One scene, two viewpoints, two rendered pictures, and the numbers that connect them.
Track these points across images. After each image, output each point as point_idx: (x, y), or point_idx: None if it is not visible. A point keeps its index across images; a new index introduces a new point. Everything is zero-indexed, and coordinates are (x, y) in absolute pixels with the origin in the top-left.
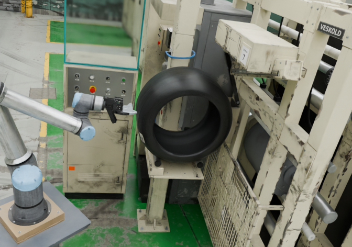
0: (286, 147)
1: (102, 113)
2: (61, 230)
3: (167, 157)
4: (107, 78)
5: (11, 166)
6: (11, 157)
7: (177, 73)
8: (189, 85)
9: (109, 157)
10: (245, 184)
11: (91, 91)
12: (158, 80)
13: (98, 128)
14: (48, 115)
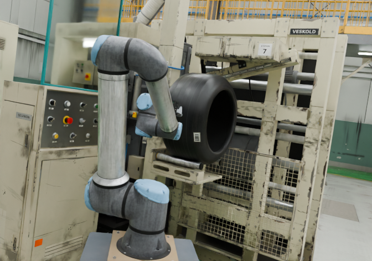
0: (288, 119)
1: (79, 150)
2: (185, 253)
3: (210, 156)
4: (83, 105)
5: (119, 187)
6: (118, 174)
7: (203, 74)
8: (223, 81)
9: (81, 212)
10: (274, 157)
11: (70, 121)
12: (193, 81)
13: (74, 172)
14: (172, 104)
